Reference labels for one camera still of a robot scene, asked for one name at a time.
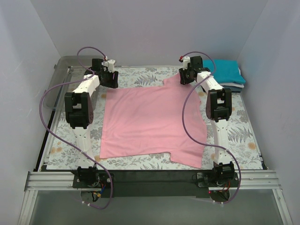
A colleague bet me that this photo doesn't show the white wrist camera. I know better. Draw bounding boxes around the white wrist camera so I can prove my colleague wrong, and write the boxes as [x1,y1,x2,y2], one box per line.
[179,56,190,70]
[102,56,116,73]

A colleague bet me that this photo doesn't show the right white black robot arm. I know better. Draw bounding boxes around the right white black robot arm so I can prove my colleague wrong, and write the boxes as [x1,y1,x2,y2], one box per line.
[179,55,235,187]

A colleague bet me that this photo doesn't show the clear plastic bin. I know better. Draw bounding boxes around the clear plastic bin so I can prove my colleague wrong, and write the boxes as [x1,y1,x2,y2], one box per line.
[43,55,102,111]

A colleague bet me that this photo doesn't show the purple cable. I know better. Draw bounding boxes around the purple cable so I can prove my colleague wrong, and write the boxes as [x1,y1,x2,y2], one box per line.
[39,46,115,209]
[179,51,242,206]

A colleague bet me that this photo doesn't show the aluminium frame rail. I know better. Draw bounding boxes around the aluminium frame rail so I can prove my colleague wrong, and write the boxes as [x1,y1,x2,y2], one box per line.
[18,170,293,225]

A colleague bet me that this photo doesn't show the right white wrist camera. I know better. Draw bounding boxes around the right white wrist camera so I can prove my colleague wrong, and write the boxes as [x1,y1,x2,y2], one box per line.
[179,56,190,70]

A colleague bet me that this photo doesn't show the grey blue folded t shirt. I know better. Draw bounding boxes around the grey blue folded t shirt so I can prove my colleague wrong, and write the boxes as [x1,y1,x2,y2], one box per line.
[230,86,243,93]

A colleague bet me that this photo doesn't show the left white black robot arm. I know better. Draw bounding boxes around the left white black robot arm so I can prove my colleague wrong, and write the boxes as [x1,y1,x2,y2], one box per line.
[64,59,119,188]

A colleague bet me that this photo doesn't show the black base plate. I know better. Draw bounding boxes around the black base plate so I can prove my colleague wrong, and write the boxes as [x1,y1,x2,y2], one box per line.
[72,170,240,199]

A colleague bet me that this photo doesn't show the pink t shirt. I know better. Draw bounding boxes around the pink t shirt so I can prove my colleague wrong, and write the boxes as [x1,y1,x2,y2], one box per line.
[99,75,207,168]

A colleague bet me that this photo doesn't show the teal folded t shirt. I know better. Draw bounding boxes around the teal folded t shirt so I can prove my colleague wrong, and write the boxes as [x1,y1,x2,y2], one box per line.
[214,60,246,84]

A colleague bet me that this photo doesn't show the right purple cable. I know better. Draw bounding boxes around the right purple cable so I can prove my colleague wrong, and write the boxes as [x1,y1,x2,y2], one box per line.
[179,51,242,206]

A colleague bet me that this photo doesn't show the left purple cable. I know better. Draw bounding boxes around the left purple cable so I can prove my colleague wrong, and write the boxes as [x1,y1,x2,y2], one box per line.
[39,46,115,209]

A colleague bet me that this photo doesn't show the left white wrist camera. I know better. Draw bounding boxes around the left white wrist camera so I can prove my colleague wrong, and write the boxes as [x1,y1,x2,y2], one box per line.
[102,56,116,73]

